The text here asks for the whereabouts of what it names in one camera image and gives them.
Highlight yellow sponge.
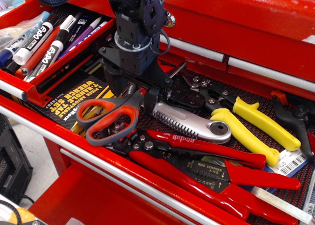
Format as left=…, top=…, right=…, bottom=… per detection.
left=8, top=207, right=36, bottom=225

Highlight black orange pliers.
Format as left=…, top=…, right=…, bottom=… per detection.
left=271, top=90, right=315, bottom=162

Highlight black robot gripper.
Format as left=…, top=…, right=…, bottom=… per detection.
left=98, top=37, right=162, bottom=114

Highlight yellow handled tin snips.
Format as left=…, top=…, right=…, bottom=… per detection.
left=182, top=69, right=302, bottom=168

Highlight white black Expo marker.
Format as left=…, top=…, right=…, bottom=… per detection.
left=13, top=14, right=59, bottom=65

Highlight white barcode label card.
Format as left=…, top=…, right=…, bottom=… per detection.
left=265, top=149, right=308, bottom=177

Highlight red upper pen drawer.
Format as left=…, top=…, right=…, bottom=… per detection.
left=0, top=0, right=115, bottom=107

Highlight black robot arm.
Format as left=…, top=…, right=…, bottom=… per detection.
left=99, top=0, right=172, bottom=114

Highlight red tool chest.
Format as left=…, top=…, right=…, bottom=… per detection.
left=0, top=0, right=315, bottom=225

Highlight red black crimping pliers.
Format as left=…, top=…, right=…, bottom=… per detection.
left=127, top=62, right=205, bottom=111

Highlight red marker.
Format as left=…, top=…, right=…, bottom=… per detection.
left=14, top=26, right=60, bottom=79

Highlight purple pen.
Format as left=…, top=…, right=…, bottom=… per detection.
left=58, top=17, right=101, bottom=59

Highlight orange grey handled scissors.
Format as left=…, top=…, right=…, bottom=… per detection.
left=76, top=89, right=146, bottom=146

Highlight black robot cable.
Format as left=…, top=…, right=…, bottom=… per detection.
left=155, top=29, right=171, bottom=56

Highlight red flat wire stripper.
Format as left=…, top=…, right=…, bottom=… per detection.
left=161, top=152, right=301, bottom=225

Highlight silver chest lock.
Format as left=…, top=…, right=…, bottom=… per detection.
left=165, top=12, right=176, bottom=28

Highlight black yellow tap wrench box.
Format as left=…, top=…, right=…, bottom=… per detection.
left=27, top=69, right=114, bottom=137

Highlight red automatic wire stripper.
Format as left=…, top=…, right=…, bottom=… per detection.
left=107, top=129, right=266, bottom=221

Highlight blue Expo marker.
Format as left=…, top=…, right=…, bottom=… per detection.
left=0, top=11, right=50, bottom=68

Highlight black electronic box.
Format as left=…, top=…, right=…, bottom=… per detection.
left=0, top=114, right=33, bottom=204

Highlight silver folding saw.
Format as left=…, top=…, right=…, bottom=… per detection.
left=152, top=102, right=232, bottom=144

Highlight clear plastic tube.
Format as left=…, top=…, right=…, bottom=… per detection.
left=252, top=187, right=315, bottom=225

